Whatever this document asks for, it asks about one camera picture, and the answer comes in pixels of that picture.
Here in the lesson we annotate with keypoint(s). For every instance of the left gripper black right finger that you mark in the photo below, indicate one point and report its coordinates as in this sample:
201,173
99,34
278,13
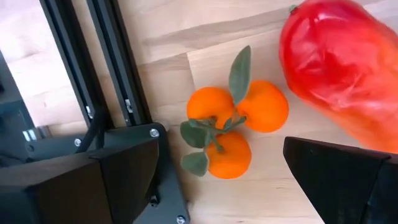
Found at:
348,186

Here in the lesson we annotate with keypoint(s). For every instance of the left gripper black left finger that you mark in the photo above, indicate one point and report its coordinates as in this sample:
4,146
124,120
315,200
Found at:
77,189

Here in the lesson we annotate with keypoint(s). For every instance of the orange tomatoes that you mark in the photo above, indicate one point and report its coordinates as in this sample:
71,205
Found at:
230,155

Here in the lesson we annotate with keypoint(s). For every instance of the red yellow mango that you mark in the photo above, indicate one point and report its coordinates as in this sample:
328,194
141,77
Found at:
342,62

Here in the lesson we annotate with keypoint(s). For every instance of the black frame strut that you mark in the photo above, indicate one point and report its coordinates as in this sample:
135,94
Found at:
73,62
121,62

